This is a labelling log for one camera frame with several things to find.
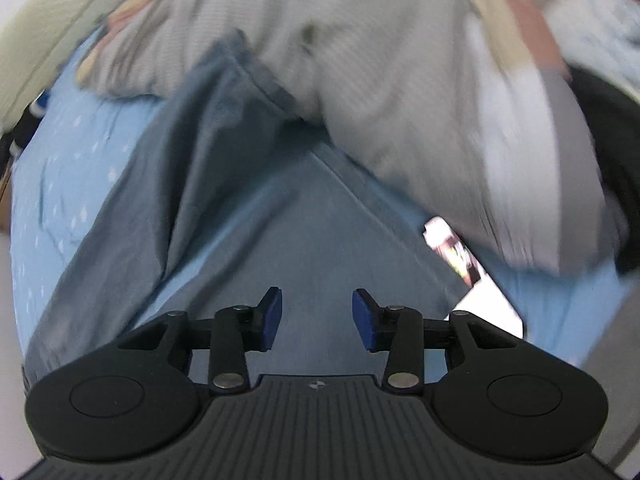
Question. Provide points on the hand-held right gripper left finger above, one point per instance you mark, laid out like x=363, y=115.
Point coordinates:
x=272, y=315

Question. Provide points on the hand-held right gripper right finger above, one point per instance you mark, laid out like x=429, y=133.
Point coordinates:
x=362, y=317

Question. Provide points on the blue denim pants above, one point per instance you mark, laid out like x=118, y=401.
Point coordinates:
x=225, y=185

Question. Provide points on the white flat printed card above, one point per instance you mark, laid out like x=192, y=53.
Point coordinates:
x=492, y=305

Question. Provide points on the grey patchwork quilt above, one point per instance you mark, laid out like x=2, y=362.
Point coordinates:
x=400, y=85

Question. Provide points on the dark cloth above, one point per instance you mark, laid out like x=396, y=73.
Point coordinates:
x=620, y=160

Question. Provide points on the black roll pillow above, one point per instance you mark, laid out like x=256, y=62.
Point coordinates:
x=21, y=139

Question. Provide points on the cream quilted headboard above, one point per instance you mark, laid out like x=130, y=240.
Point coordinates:
x=45, y=35

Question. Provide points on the light blue crumpled cloth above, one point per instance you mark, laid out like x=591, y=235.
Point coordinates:
x=600, y=25

